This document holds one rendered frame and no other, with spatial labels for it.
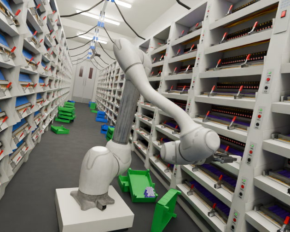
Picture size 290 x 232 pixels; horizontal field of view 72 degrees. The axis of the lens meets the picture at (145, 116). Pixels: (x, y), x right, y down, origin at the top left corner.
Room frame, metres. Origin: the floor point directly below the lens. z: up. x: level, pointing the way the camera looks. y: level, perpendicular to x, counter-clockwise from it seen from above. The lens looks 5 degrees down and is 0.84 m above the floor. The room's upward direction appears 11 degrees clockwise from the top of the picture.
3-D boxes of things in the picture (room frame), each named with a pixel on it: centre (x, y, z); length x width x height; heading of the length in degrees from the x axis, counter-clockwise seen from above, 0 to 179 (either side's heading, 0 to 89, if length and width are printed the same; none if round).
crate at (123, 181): (1.80, -0.03, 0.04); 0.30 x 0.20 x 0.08; 110
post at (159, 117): (2.39, -0.21, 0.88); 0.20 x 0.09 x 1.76; 110
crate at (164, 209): (1.31, -0.27, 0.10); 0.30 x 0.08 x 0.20; 154
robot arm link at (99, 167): (1.02, 0.19, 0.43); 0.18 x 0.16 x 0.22; 160
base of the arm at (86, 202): (0.99, 0.18, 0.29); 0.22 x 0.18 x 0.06; 41
